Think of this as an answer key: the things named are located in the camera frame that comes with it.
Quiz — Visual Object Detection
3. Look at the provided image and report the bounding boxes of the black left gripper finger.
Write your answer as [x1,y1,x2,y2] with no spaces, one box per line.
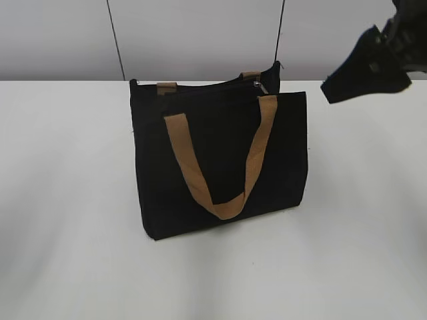
[321,26,412,103]

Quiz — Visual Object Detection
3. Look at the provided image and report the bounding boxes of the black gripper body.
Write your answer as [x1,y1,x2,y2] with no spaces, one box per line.
[380,0,426,72]

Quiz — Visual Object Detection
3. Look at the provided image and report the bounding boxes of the silver zipper pull with ring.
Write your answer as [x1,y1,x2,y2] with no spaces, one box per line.
[254,81,269,96]

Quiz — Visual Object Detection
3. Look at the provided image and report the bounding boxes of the black tote bag tan handles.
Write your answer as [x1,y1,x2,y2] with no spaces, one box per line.
[129,61,308,240]

